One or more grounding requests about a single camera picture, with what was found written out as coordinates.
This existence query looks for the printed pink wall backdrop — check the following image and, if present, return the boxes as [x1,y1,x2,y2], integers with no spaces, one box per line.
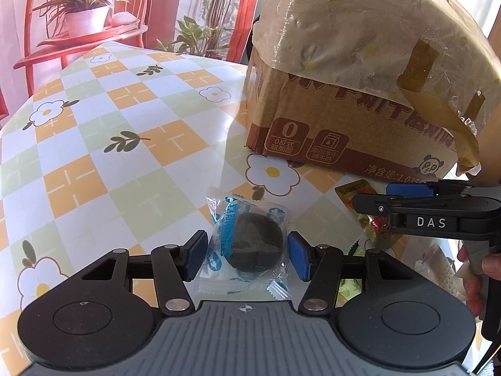
[0,0,272,124]

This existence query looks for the white snack packet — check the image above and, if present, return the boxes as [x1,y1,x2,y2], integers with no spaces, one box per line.
[414,243,467,303]

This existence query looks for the green snack packet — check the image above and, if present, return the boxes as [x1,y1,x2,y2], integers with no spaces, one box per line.
[338,278,367,302]

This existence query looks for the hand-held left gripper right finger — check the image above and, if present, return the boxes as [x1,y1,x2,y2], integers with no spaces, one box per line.
[287,231,426,316]

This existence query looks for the clear packet with dark cookie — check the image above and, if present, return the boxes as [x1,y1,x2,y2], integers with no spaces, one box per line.
[194,185,292,301]

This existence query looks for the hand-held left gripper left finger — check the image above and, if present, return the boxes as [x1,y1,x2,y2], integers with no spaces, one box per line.
[80,230,209,316]

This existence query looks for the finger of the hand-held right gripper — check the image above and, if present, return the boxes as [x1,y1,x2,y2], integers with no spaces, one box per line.
[351,192,397,217]
[385,179,501,197]

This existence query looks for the brown cardboard box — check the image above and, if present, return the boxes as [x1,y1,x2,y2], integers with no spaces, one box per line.
[243,0,501,189]

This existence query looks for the person's right hand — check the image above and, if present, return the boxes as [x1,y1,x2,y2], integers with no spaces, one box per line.
[456,242,501,316]

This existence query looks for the floral checkered tablecloth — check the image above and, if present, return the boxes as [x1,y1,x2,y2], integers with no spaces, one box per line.
[0,41,470,376]

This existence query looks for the yellow red snack packet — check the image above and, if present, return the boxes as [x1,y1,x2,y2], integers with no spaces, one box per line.
[334,179,393,244]

